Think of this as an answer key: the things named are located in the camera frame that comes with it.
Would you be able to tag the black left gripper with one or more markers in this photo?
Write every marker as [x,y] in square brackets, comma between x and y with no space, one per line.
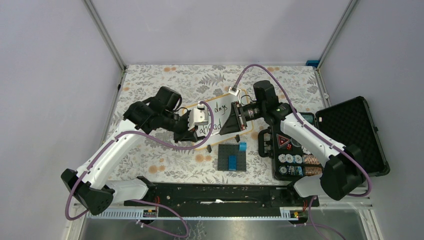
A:
[186,134]

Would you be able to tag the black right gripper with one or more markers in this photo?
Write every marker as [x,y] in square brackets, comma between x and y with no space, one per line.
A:
[236,122]

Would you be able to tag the yellow framed whiteboard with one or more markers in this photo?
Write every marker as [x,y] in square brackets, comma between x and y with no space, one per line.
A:
[221,107]

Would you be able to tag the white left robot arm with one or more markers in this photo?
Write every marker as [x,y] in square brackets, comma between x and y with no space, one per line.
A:
[89,184]

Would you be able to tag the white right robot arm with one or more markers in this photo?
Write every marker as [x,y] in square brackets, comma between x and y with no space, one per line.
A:
[342,171]

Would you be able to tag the light blue toy brick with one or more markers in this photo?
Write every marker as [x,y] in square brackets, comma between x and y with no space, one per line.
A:
[242,146]

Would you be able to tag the dark grey brick baseplate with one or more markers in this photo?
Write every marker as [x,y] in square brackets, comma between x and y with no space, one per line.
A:
[224,150]

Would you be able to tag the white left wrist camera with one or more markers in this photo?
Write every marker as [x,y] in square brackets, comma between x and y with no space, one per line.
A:
[198,116]

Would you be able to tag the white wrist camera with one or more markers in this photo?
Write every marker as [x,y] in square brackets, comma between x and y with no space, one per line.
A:
[198,116]
[234,91]

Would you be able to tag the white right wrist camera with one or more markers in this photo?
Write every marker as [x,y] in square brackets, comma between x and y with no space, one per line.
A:
[234,91]

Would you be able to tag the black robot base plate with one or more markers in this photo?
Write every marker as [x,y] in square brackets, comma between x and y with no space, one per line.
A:
[184,195]

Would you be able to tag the blue corner bracket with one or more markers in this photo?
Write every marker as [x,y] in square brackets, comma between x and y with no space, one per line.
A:
[312,63]

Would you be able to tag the white slotted cable duct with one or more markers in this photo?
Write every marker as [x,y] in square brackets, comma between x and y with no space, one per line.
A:
[193,213]

